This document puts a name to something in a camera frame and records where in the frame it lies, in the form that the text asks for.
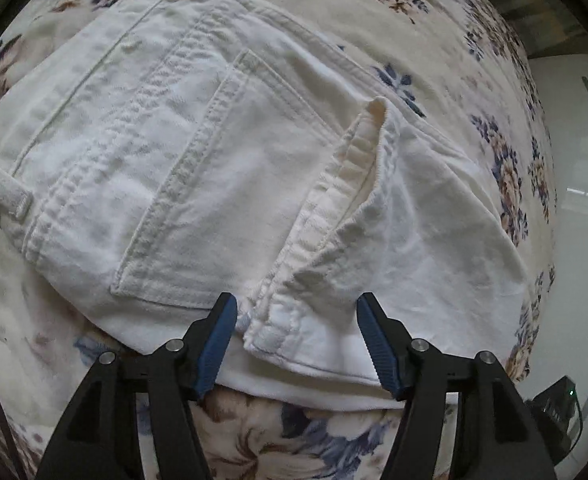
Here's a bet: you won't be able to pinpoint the black power adapter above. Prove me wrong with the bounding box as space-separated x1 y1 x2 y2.
525 376 584 466

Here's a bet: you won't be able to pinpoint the floral fleece blanket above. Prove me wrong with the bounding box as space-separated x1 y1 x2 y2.
0 0 556 479

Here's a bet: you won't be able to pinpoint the white pants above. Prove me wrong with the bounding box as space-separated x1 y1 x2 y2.
0 0 526 411

